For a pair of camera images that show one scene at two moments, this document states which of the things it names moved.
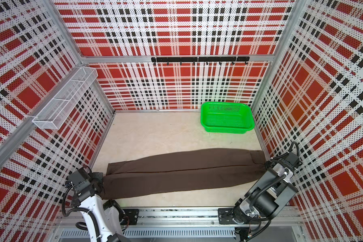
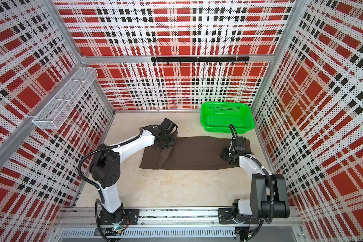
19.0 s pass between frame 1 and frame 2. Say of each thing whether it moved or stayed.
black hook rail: stayed
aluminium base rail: stayed
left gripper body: moved
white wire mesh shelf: stayed
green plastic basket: stayed
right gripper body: moved
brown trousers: moved
